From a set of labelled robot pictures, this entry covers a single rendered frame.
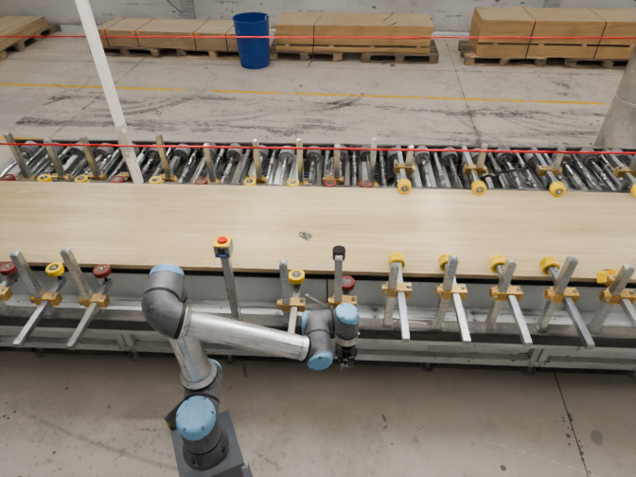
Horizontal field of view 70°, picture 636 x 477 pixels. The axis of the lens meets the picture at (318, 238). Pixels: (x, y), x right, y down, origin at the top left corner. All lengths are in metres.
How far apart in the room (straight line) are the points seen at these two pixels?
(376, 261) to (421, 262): 0.23
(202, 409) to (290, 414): 1.02
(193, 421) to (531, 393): 2.05
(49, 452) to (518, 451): 2.57
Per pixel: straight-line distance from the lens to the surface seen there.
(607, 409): 3.31
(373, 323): 2.35
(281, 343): 1.59
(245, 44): 7.49
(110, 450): 3.01
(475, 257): 2.50
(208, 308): 2.59
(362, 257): 2.38
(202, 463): 2.09
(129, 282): 2.71
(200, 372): 1.93
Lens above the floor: 2.50
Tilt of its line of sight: 40 degrees down
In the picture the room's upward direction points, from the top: 1 degrees counter-clockwise
